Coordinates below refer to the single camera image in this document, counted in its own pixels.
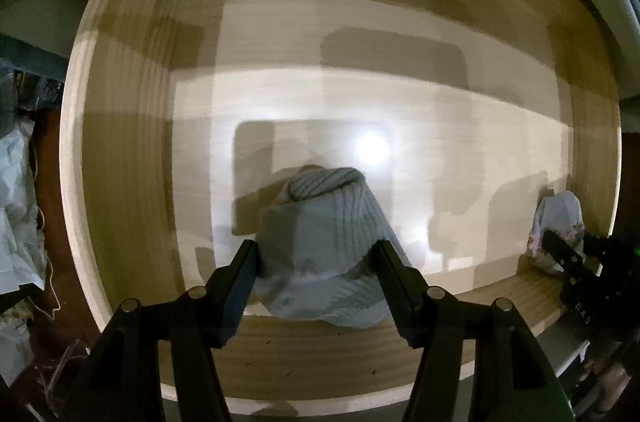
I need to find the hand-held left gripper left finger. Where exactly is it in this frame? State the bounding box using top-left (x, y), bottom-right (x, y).
top-left (60, 239), bottom-right (261, 422)

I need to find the wooden drawer with grey front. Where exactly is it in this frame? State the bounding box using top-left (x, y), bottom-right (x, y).
top-left (59, 0), bottom-right (623, 408)

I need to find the white cable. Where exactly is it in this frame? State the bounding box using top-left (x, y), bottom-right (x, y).
top-left (27, 137), bottom-right (63, 320)

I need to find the blue packet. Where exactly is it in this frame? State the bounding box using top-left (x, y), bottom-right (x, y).
top-left (0, 57), bottom-right (66, 113)

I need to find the white plastic bag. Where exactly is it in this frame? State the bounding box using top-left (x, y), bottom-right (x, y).
top-left (0, 117), bottom-right (51, 298)

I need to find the person's right hand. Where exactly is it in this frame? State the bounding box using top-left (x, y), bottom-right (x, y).
top-left (582, 344), bottom-right (638, 415)

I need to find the grey ribbed underwear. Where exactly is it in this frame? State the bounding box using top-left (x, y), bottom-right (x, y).
top-left (252, 166), bottom-right (413, 329)

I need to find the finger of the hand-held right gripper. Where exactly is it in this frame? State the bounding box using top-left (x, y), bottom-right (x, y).
top-left (582, 233), bottom-right (618, 255)
top-left (542, 229), bottom-right (588, 283)

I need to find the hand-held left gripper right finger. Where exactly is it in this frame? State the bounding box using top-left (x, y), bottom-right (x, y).
top-left (372, 241), bottom-right (576, 422)

